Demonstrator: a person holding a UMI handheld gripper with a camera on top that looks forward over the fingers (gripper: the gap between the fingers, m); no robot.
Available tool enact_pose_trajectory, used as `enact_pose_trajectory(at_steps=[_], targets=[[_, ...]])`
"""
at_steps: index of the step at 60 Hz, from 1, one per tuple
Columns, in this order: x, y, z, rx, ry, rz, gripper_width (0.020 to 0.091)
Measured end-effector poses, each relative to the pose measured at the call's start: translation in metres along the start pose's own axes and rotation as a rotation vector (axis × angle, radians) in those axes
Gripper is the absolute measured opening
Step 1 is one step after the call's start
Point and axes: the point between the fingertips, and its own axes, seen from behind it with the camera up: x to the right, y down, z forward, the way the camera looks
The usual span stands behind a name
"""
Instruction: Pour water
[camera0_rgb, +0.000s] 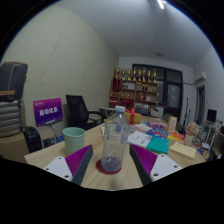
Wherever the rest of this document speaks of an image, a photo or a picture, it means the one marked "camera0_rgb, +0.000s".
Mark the clear plastic water bottle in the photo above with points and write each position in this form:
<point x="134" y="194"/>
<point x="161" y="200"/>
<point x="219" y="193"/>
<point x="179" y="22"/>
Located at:
<point x="115" y="143"/>

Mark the ceiling light strip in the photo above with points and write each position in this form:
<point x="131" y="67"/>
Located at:
<point x="160" y="4"/>

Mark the pale yellow book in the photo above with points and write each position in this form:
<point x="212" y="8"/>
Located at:
<point x="183" y="150"/>

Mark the black framed glass door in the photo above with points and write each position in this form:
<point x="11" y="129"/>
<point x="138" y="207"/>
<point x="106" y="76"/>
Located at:
<point x="174" y="95"/>

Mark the cream notepad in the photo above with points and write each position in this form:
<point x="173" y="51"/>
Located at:
<point x="103" y="130"/>

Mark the purple sign board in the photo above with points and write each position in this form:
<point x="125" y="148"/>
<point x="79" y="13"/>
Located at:
<point x="48" y="111"/>

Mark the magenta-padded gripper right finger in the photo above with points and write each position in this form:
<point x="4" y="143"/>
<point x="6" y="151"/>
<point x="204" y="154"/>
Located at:
<point x="165" y="166"/>

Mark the small black suitcase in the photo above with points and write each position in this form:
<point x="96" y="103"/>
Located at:
<point x="32" y="139"/>

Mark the blue book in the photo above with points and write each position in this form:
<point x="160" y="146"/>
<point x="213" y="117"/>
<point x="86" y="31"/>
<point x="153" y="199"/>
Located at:
<point x="156" y="133"/>

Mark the flat round red coaster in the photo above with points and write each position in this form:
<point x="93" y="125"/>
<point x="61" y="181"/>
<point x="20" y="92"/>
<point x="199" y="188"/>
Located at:
<point x="100" y="169"/>

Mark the cluttered side desk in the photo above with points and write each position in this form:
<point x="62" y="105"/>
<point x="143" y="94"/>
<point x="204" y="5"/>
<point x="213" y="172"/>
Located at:
<point x="215" y="136"/>

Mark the mint green cup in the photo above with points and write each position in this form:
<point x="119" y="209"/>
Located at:
<point x="74" y="141"/>

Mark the white book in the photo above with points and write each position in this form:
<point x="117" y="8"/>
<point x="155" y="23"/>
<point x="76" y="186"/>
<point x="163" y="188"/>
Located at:
<point x="140" y="139"/>

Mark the white air conditioner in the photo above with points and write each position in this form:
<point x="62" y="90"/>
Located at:
<point x="200" y="77"/>

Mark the teal book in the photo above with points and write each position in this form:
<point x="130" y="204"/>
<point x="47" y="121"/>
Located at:
<point x="157" y="146"/>

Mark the wooden shelf unit with trophies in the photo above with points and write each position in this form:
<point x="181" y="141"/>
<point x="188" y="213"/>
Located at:
<point x="133" y="91"/>

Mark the silver ribbed suitcase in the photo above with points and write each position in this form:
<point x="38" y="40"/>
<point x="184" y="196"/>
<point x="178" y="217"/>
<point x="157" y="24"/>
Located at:
<point x="9" y="118"/>

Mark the orange book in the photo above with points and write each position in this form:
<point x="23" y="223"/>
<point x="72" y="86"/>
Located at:
<point x="176" y="137"/>

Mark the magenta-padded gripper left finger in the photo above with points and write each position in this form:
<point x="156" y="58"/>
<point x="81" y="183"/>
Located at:
<point x="59" y="167"/>

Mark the yellow gift box red ribbon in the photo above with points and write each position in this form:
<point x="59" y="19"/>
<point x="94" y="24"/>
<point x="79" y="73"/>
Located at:
<point x="136" y="117"/>

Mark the black office chair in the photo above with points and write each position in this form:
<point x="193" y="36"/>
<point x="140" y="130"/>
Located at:
<point x="76" y="111"/>

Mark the upright orange carton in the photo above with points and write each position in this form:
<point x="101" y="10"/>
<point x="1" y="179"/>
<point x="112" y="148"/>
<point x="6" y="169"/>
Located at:
<point x="172" y="124"/>

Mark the computer monitor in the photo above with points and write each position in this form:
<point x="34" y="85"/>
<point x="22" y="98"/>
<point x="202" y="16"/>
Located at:
<point x="211" y="115"/>

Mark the flower bouquet in cup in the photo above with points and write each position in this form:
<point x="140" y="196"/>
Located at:
<point x="191" y="131"/>

